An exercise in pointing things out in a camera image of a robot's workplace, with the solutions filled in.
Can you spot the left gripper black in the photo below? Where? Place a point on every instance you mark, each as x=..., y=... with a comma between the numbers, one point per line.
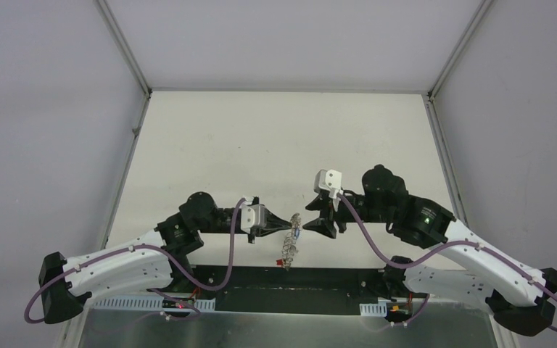
x=252, y=230

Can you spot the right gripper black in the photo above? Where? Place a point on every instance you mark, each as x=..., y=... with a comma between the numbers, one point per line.
x=326, y=205

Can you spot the metal disc with key rings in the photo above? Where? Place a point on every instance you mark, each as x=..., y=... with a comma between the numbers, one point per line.
x=289, y=248

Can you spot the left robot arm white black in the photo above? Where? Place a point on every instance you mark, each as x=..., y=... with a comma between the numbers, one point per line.
x=154, y=260

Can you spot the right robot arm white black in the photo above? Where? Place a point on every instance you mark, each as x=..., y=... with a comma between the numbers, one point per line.
x=457, y=263

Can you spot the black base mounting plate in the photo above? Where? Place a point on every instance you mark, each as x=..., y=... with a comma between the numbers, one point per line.
x=307, y=291

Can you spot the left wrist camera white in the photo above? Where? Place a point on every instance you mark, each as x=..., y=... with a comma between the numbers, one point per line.
x=250, y=217

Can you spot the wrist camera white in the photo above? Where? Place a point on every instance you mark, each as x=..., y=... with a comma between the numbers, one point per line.
x=250, y=217
x=330, y=182

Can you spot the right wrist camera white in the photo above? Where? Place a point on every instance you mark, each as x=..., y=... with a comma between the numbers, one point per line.
x=330, y=182

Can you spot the aluminium frame rail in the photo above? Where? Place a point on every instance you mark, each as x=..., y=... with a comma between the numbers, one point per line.
x=103, y=279

